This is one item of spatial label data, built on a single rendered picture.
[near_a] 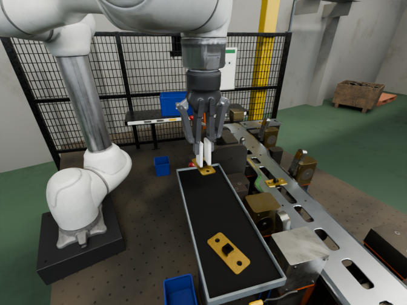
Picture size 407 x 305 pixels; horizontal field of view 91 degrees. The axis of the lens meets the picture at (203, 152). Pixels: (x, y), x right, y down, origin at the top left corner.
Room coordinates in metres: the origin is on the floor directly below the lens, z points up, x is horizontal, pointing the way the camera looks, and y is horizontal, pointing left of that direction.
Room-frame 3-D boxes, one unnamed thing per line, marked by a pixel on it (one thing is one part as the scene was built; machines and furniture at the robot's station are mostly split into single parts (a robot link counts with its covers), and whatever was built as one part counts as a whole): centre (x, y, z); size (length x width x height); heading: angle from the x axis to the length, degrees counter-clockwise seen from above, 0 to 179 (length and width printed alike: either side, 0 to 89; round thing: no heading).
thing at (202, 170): (0.46, 0.00, 1.22); 0.08 x 0.04 x 0.01; 24
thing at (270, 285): (0.35, -0.03, 1.16); 0.37 x 0.14 x 0.02; 14
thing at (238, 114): (1.40, -0.24, 0.88); 0.08 x 0.08 x 0.36; 14
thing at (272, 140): (1.10, -0.41, 0.87); 0.12 x 0.07 x 0.35; 104
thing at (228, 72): (1.66, -0.14, 1.30); 0.23 x 0.02 x 0.31; 104
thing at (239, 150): (0.70, -0.07, 0.95); 0.18 x 0.13 x 0.49; 14
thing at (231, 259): (0.24, -0.05, 1.17); 0.08 x 0.04 x 0.01; 38
